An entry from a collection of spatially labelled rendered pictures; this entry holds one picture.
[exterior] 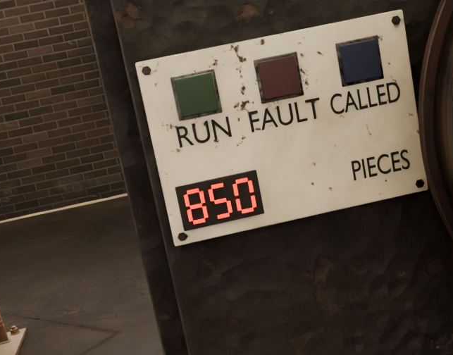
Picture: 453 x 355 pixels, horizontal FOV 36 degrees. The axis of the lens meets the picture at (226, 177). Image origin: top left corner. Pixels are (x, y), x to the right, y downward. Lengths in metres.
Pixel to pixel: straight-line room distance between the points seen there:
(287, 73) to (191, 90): 0.09
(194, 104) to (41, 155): 6.10
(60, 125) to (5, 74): 0.66
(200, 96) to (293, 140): 0.10
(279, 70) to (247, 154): 0.09
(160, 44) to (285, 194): 0.19
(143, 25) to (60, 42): 5.99
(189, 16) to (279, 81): 0.11
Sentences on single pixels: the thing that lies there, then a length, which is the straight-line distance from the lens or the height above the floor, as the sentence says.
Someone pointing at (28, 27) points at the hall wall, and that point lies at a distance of 6.71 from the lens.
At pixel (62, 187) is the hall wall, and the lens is 6.78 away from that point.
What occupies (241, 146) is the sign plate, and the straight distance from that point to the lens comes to 0.68.
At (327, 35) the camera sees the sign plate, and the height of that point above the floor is 1.23.
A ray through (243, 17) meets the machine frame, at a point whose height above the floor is 1.26.
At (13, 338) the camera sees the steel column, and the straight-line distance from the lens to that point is 3.72.
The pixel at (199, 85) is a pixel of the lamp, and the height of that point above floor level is 1.21.
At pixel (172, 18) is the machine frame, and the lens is 0.69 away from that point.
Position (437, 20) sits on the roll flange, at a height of 1.23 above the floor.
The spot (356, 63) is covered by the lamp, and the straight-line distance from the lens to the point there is 0.69.
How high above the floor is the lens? 1.25
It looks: 11 degrees down
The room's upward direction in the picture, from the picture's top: 11 degrees counter-clockwise
